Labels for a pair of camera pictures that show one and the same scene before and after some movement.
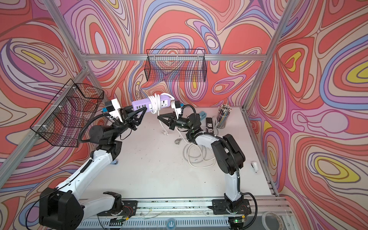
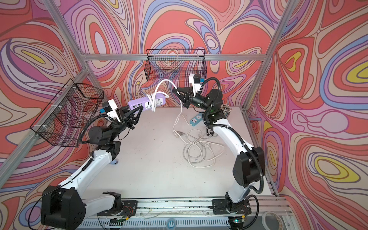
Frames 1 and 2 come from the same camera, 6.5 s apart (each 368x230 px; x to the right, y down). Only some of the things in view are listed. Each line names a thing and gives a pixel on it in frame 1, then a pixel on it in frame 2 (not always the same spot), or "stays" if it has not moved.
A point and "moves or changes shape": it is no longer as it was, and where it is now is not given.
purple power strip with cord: x=155 y=102 moves or changes shape
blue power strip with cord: x=202 y=115 moves or changes shape
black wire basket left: x=64 y=121 stays
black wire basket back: x=178 y=65 stays
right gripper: x=171 y=121 to x=186 y=91
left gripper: x=129 y=120 stays
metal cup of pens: x=224 y=110 stays
